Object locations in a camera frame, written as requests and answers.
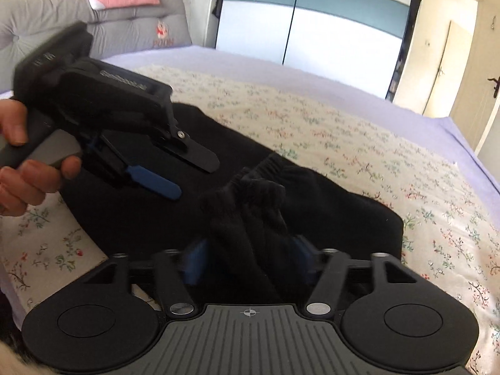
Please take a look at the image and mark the black pants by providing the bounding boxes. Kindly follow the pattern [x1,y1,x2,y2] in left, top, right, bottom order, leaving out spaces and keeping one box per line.
[61,102,403,305]

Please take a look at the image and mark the lavender bed sheet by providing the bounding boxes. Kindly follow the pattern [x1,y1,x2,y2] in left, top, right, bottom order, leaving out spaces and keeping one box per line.
[101,47,499,196]

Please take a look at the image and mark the person's left hand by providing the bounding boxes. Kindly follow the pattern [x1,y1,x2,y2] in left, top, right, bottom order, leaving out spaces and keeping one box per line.
[1,99,81,217]

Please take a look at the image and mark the cream door with handle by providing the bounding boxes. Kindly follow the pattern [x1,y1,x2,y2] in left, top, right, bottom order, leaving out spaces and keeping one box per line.
[451,0,499,153]

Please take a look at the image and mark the fluffy grey sleeve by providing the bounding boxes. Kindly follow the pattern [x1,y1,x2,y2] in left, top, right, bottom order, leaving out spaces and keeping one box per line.
[0,342,55,375]

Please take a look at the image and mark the grey padded headboard cushion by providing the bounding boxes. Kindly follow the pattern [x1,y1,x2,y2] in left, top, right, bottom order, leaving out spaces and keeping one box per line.
[0,0,193,93]

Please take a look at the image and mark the white and teal wardrobe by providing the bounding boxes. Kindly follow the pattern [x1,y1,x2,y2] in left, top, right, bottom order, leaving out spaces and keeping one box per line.
[215,0,413,98]

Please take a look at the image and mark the floral bed cover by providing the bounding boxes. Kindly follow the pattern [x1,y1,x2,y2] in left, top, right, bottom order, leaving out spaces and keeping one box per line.
[0,63,500,375]

